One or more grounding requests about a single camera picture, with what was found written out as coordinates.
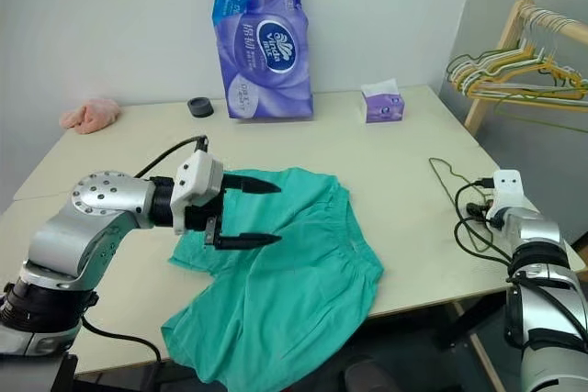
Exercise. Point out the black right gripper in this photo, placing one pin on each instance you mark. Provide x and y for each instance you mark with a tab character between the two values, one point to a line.
478	209

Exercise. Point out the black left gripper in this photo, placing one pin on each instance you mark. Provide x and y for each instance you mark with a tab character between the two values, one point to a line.
202	220

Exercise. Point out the green shorts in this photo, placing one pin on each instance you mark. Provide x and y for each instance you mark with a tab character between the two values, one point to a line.
285	295

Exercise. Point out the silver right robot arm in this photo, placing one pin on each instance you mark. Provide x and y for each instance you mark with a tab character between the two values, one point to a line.
542	240

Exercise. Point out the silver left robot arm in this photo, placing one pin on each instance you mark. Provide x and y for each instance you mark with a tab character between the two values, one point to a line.
105	199

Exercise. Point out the black round cap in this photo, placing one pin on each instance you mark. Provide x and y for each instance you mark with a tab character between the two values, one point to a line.
200	107

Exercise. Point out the small purple tissue pack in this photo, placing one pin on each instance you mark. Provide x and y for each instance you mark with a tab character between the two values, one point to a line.
383	107

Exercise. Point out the purple tissue multipack bag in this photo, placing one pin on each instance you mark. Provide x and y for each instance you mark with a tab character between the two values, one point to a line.
266	66

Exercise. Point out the pink cloth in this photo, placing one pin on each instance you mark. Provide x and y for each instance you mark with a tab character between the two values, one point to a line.
92	115

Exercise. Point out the dark rounded shape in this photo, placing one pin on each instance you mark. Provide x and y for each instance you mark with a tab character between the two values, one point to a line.
372	376

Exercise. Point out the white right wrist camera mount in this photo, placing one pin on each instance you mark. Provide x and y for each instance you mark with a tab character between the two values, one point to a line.
507	185

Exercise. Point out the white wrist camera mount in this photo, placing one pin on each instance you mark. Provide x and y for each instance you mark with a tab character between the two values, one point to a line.
197	176
507	185

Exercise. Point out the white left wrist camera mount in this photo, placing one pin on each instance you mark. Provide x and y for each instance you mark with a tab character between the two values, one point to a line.
197	176

